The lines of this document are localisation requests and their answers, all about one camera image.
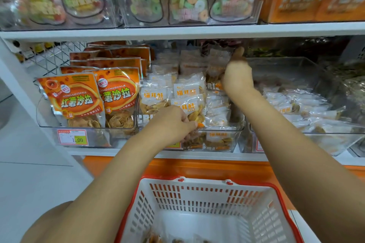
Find white wire mesh panel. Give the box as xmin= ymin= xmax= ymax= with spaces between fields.
xmin=17 ymin=41 xmax=87 ymax=77

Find white red-rimmed shopping basket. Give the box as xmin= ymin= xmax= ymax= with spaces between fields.
xmin=115 ymin=176 xmax=305 ymax=243

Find white snack shelf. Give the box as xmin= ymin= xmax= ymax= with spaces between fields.
xmin=0 ymin=0 xmax=365 ymax=167

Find person's left forearm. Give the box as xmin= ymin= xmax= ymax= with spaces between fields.
xmin=34 ymin=136 xmax=167 ymax=243

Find person's right hand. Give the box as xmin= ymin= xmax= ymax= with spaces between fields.
xmin=222 ymin=46 xmax=257 ymax=104

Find person's right forearm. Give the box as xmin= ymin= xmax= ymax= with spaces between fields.
xmin=234 ymin=93 xmax=365 ymax=243

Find orange shelf base panel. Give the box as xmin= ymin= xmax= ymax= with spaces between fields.
xmin=83 ymin=156 xmax=365 ymax=196

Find white yellow price tag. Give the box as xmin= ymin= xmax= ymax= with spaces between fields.
xmin=165 ymin=140 xmax=183 ymax=151
xmin=252 ymin=137 xmax=265 ymax=153
xmin=56 ymin=128 xmax=90 ymax=147

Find stack of orange packets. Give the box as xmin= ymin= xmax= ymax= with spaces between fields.
xmin=36 ymin=41 xmax=152 ymax=130

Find pile of small brown snacks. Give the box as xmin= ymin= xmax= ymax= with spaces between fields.
xmin=145 ymin=232 xmax=213 ymax=243

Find person's left hand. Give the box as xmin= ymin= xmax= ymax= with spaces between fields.
xmin=140 ymin=105 xmax=198 ymax=148

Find row of clear snacks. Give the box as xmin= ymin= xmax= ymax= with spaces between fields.
xmin=181 ymin=91 xmax=241 ymax=151
xmin=257 ymin=82 xmax=361 ymax=136

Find yellow hamster snack packets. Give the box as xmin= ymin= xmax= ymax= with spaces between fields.
xmin=342 ymin=69 xmax=365 ymax=121

